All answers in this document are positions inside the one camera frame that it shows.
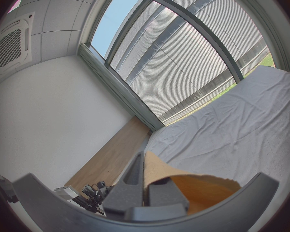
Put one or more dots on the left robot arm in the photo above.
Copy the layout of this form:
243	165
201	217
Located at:
101	190

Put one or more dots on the white ceiling air vent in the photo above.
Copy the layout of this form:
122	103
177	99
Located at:
12	42

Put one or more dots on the window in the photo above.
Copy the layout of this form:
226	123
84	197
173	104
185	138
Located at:
171	57

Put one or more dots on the bed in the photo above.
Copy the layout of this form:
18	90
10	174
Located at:
232	129

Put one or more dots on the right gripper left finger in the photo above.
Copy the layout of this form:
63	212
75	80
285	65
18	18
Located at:
120	199

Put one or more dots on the tan shorts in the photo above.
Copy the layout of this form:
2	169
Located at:
207	190

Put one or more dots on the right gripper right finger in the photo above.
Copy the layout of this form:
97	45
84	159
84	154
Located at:
164	194

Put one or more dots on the grey-green curtain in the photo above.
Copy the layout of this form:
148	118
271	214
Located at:
116	86
268	20

